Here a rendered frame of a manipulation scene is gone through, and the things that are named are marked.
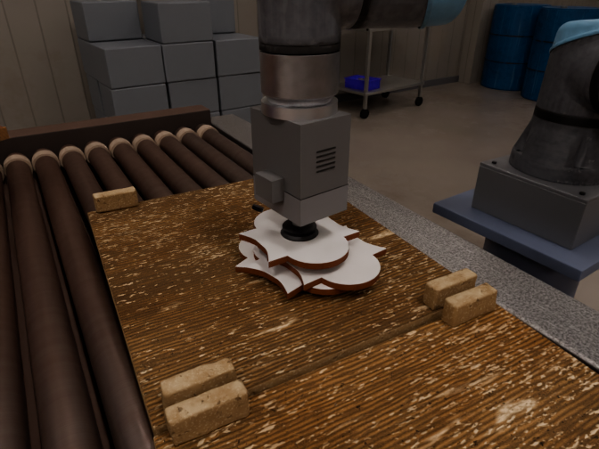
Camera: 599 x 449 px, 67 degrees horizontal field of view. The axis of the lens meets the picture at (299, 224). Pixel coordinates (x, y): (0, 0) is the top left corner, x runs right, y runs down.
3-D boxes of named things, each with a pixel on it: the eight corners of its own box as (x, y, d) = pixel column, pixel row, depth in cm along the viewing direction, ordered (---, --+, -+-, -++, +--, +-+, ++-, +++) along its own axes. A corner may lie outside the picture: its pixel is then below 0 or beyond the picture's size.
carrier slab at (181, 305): (299, 176, 81) (299, 168, 81) (480, 304, 50) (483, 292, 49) (89, 221, 67) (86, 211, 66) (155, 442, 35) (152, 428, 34)
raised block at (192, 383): (232, 376, 39) (229, 352, 37) (240, 392, 37) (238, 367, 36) (160, 404, 36) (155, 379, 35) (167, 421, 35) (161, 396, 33)
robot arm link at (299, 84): (291, 58, 38) (240, 48, 43) (291, 113, 40) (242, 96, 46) (356, 50, 42) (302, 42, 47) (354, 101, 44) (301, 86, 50)
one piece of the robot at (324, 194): (218, 71, 43) (231, 223, 51) (272, 87, 37) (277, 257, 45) (299, 61, 49) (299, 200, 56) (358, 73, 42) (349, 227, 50)
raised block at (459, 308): (481, 301, 48) (487, 279, 46) (496, 311, 46) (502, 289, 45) (438, 319, 45) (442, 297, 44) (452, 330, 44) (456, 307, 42)
